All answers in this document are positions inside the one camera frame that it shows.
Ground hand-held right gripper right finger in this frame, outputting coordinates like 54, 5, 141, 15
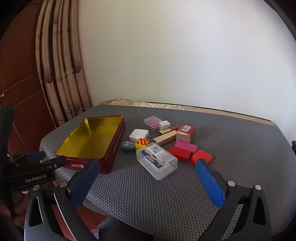
195, 159, 272, 241

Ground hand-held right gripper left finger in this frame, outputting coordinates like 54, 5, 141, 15
24, 159, 100, 241

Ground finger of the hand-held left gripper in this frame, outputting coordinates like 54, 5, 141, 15
9, 151, 46, 164
30, 156, 67, 172

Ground red tape measure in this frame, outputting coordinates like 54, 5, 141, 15
191, 150, 216, 165

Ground red tin box gold inside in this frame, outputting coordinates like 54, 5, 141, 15
55, 115, 126, 175

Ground pink box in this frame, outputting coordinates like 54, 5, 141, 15
174, 140, 198, 153

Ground red label carton box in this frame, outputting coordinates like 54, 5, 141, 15
176, 124, 196, 143

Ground clear plastic box with label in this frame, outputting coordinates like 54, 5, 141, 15
136, 143, 178, 181

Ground teal round tin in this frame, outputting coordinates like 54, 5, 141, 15
122, 140, 137, 153

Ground long gold metal case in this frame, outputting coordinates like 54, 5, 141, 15
153, 132, 178, 146

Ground yellow striped box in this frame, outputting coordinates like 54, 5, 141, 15
135, 138, 150, 151

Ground white charger plug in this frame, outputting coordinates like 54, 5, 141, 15
129, 129, 153, 142

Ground clear case with pink insert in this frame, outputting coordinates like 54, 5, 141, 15
143, 116, 163, 130

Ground person's left hand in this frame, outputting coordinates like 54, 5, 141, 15
0, 199, 27, 229

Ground grey mesh mat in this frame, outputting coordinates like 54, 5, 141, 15
39, 104, 292, 241

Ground gold satin cloth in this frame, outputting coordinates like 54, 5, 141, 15
98, 100, 278, 127

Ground brown wooden door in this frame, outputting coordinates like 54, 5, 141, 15
0, 0, 57, 158

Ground beige printed curtain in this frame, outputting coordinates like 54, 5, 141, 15
35, 0, 92, 127

